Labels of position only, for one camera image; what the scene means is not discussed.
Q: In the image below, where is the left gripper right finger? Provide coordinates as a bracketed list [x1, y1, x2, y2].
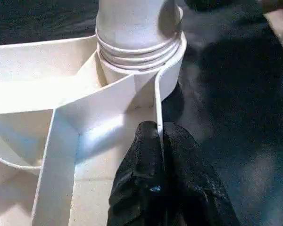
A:
[162, 122, 241, 226]

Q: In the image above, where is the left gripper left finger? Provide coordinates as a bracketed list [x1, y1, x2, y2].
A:
[107, 120, 167, 226]

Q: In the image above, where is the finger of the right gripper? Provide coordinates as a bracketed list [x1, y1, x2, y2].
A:
[185, 0, 225, 12]

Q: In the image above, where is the white plastic table leg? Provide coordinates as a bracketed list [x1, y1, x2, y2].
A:
[94, 0, 183, 71]

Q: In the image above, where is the white plastic table top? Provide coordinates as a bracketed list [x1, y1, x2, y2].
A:
[0, 32, 188, 226]

